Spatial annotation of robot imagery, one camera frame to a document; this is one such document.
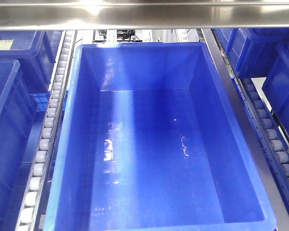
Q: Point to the steel shelf crossbeam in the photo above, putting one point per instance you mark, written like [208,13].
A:
[141,14]

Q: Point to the large blue plastic bin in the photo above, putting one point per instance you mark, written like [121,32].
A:
[150,142]

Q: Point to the blue bin rear left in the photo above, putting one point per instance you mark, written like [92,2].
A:
[36,51]

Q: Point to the blue bin at right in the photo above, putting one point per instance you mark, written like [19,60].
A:
[252,51]

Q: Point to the blue bin at left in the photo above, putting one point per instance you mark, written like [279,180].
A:
[17,113]

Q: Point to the blue bin far right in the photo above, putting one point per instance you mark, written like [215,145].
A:
[276,86]

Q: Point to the right white roller track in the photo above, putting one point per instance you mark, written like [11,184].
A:
[274,145]

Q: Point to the white roller track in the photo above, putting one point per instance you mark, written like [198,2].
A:
[274,145]
[42,161]

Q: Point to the left white roller track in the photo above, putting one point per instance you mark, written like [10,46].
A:
[42,161]

